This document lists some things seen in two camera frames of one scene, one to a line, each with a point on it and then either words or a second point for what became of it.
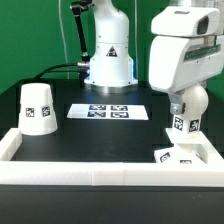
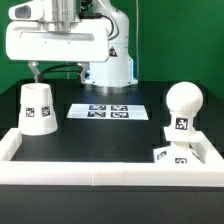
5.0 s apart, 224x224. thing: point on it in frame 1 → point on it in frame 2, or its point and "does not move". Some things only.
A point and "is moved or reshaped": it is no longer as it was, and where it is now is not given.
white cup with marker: (37, 114) does not move
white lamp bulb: (196, 100) is moved or reshaped
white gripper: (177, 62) → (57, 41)
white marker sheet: (105, 111) does not move
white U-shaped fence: (89, 173) does not move
